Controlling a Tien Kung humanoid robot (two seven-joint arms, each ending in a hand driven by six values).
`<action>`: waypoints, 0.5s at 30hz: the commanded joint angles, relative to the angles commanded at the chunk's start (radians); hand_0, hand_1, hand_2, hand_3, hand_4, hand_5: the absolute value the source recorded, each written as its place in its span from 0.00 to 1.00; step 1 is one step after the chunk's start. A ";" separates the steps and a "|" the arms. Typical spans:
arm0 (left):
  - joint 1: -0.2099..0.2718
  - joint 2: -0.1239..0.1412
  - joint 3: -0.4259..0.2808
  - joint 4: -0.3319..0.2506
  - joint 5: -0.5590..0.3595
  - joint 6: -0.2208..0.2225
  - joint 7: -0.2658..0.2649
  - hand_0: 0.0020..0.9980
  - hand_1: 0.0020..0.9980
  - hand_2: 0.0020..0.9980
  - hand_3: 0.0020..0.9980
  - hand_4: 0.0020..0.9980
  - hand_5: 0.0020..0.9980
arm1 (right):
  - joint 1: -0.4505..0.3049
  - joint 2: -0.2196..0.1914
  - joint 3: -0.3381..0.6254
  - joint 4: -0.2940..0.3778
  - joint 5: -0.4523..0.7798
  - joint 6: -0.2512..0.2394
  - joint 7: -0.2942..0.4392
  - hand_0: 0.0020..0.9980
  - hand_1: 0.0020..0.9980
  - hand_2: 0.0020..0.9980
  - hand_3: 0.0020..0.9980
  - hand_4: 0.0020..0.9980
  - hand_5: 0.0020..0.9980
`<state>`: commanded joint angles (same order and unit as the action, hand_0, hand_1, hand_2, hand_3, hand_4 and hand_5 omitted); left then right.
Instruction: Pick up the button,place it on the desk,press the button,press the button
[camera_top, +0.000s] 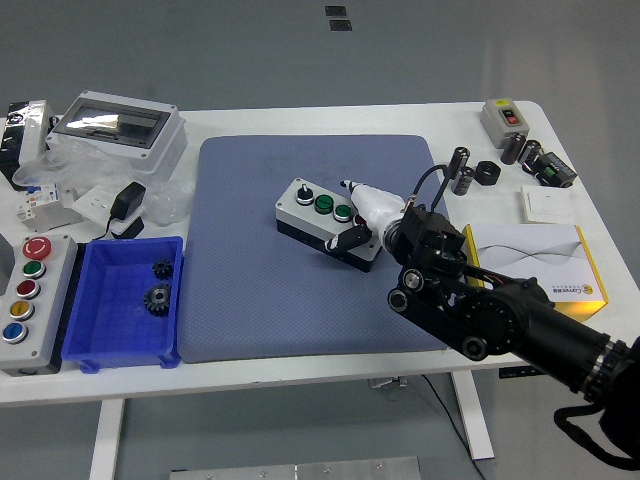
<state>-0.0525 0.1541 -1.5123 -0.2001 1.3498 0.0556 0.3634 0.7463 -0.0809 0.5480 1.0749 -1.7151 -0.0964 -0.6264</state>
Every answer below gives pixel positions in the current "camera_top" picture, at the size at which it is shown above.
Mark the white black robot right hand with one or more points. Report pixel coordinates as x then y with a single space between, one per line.
375 205

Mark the grey four-button control box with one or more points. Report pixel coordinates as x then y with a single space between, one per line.
291 212

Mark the grey five-button control station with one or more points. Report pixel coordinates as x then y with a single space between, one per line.
42 330

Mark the black cylindrical capacitor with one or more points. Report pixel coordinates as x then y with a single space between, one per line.
530 152
512 149
459 160
463 181

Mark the black hexagonal nut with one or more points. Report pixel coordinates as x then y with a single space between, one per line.
487 173

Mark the blue-grey table mat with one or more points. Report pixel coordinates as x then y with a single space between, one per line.
260 300

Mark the white and yellow carton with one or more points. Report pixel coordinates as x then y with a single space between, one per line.
540 255

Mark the black relay module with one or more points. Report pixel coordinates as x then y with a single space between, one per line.
552 170

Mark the black floor plate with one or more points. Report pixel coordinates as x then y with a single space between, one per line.
335 11
340 25

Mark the black table height controller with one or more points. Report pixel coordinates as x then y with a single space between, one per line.
512 372

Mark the small black bevel gear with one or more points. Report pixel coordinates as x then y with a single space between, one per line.
162 269

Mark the white table leg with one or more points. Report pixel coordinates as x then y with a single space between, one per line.
106 440
472 415

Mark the large black bevel gear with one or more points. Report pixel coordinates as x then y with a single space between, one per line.
157 299

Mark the clear plastic bag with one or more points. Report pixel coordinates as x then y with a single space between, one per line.
95 167

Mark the blue plastic bin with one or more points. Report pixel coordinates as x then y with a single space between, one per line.
115 330

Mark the white circuit breaker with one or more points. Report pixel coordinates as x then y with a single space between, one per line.
42 205

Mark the grey two-button switch box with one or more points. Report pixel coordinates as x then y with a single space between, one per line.
495 122

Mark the white wall switch plate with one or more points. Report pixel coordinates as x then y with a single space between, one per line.
547 205

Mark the grey under-table bracket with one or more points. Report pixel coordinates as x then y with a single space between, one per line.
387 383

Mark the grey windowed distribution enclosure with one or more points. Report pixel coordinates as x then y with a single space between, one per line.
165 140

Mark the grey metal base plate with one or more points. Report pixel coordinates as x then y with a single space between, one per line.
300 471

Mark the white wall socket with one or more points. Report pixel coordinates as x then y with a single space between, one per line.
92 202

